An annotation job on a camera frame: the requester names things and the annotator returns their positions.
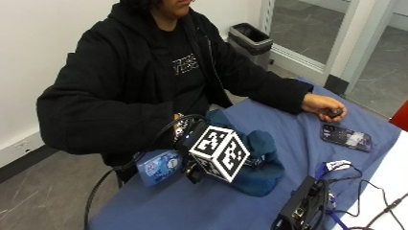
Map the light blue printed packet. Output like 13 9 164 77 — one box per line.
136 149 185 188

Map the white marker cube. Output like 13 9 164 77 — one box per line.
188 125 251 184

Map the blue tablecloth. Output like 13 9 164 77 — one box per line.
87 77 403 230

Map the red chair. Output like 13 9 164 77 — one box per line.
388 100 408 132

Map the dark blue fabric bag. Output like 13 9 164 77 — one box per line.
206 109 287 197

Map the black electronics box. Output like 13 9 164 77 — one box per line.
270 175 331 230

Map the grey trash bin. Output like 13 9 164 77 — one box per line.
226 22 275 71

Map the the person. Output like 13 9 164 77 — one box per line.
36 0 315 190

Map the blue lanyard with white label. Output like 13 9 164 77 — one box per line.
314 159 355 230

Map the thick black glove cable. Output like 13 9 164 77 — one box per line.
83 113 210 230

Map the glass door with white frame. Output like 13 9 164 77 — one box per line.
259 0 408 97

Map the thin black cable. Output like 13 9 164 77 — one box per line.
327 166 408 230

